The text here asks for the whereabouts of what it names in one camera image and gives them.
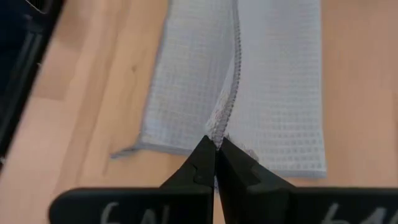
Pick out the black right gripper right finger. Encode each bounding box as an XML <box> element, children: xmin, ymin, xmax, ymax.
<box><xmin>216</xmin><ymin>138</ymin><xmax>398</xmax><ymax>224</ymax></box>

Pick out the grey waffle microfiber towel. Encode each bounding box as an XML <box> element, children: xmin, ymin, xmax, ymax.
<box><xmin>110</xmin><ymin>0</ymin><xmax>327</xmax><ymax>180</ymax></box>

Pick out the black aluminium table frame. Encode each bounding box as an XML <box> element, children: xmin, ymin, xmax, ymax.
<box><xmin>0</xmin><ymin>0</ymin><xmax>65</xmax><ymax>169</ymax></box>

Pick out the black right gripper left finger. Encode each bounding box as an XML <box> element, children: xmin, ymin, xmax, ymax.
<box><xmin>49</xmin><ymin>136</ymin><xmax>218</xmax><ymax>224</ymax></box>

